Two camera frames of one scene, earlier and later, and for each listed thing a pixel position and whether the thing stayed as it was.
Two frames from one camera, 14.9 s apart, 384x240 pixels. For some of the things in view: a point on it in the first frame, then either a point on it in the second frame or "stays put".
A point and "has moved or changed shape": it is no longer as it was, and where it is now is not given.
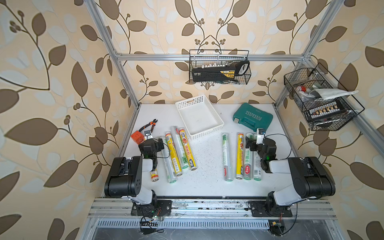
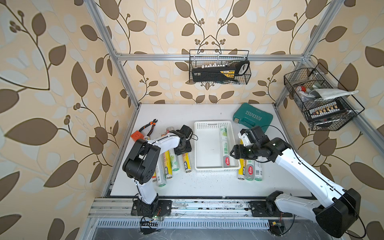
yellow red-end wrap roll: [154, 175] stays put
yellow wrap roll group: [240, 149] stays put
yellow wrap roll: [175, 158] to [168, 164]
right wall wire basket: [326, 104] stays put
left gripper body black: [160, 146] to [188, 149]
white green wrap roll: [228, 170] has moved or changed shape
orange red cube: [137, 137] stays put
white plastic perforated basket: [199, 117] to [208, 149]
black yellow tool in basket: [225, 72] stays put
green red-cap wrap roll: [248, 160] stays put
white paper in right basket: [328, 93] stays put
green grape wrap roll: [184, 162] to [174, 158]
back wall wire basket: [216, 66] stays put
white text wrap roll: [257, 163] stays put
